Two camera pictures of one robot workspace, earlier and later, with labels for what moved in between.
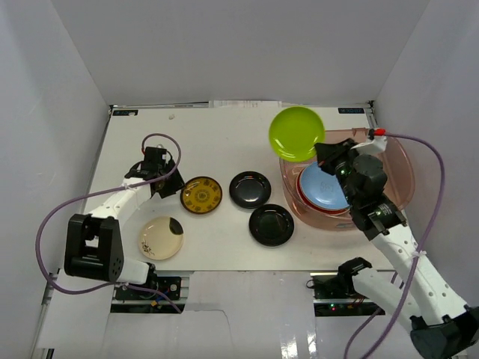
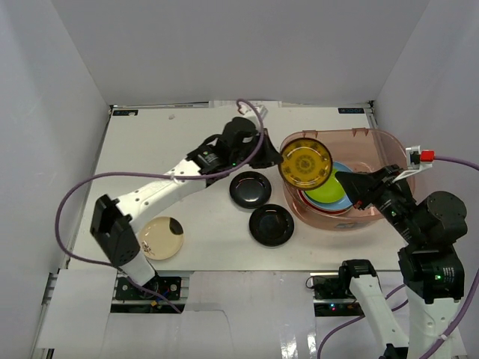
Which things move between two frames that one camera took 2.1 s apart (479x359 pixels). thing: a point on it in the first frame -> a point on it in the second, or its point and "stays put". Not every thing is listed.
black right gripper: (328, 154) -> (356, 185)
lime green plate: (294, 132) -> (332, 191)
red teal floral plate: (315, 206) stays put
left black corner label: (124, 112) stays put
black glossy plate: (250, 189) stays put
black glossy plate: (271, 224) stays put
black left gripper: (169, 183) -> (263, 150)
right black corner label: (350, 111) stays put
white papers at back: (219, 104) stays put
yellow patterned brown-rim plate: (201, 195) -> (307, 164)
